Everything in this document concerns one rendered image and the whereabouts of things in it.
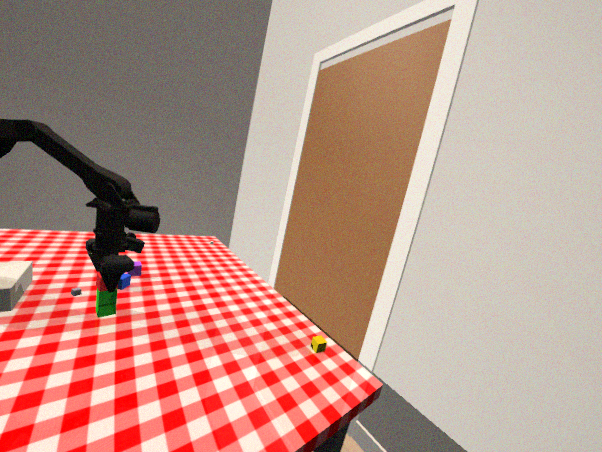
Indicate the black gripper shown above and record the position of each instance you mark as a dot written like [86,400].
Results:
[103,251]

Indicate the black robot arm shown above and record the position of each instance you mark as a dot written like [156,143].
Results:
[110,188]

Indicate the small yellow block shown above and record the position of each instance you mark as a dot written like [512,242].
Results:
[318,344]

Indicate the green block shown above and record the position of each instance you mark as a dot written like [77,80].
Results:
[106,297]
[105,309]

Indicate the red block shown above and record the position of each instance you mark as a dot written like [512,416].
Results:
[100,284]

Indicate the purple block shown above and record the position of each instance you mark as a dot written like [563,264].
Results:
[137,269]

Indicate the blue block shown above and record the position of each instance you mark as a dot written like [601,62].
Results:
[124,281]

